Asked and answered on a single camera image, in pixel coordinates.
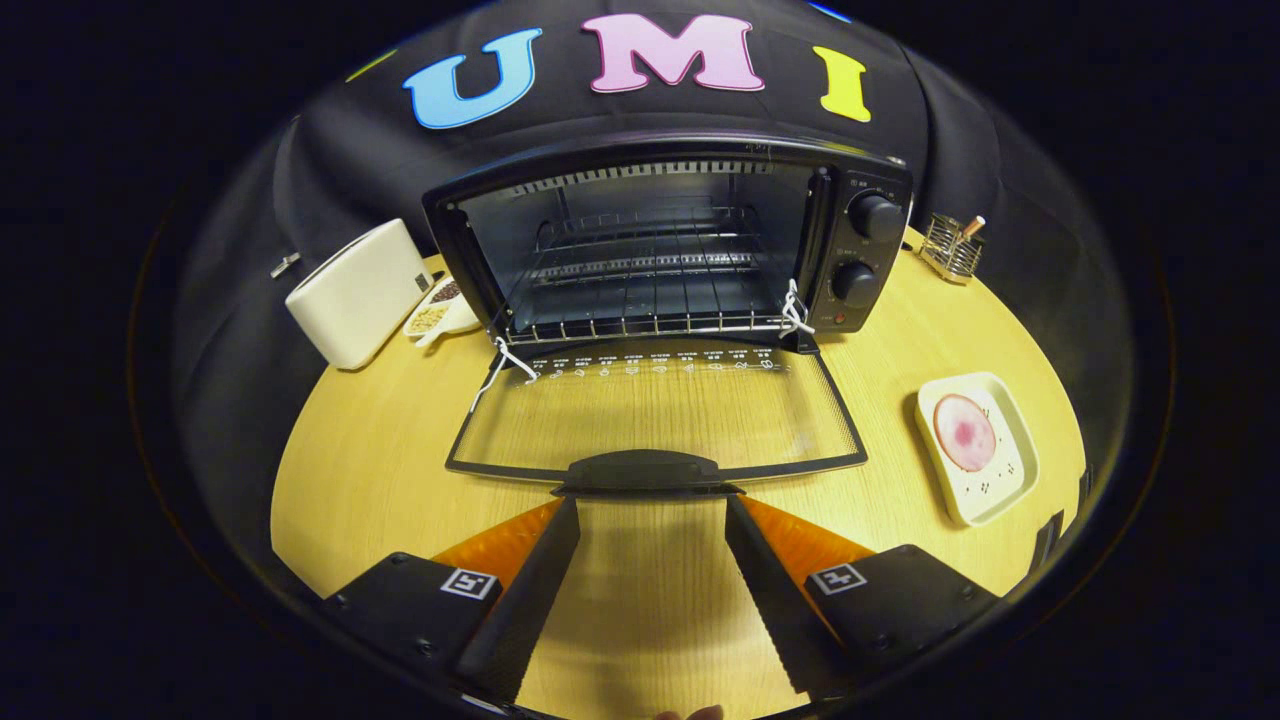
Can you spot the glass toaster oven door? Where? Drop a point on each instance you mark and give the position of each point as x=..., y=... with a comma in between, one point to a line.
x=640, y=470

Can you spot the small wooden stick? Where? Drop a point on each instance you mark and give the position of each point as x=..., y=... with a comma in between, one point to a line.
x=972, y=226

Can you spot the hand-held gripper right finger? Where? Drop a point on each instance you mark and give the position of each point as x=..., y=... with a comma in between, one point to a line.
x=775, y=600

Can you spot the white dish with beans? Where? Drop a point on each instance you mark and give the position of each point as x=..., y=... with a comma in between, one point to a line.
x=440, y=310

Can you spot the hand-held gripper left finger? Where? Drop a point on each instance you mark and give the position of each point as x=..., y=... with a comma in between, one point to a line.
x=530, y=600

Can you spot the cream square plate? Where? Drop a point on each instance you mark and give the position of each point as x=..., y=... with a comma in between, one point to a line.
x=1000, y=480

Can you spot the cream white toaster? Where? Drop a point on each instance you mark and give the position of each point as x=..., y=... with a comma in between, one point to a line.
x=355, y=295

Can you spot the silver metal clip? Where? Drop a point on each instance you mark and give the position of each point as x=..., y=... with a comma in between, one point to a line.
x=285, y=265

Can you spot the small black oven knob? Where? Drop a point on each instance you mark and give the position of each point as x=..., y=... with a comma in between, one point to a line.
x=855, y=283

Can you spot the black backdrop cloth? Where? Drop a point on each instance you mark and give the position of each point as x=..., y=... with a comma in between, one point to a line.
x=330, y=170

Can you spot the black toaster oven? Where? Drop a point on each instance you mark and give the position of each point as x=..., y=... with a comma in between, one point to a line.
x=850, y=250

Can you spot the pink ham slice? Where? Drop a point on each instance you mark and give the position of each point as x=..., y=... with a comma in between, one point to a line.
x=965, y=432

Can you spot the large black oven knob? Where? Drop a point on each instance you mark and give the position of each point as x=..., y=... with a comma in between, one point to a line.
x=875, y=215

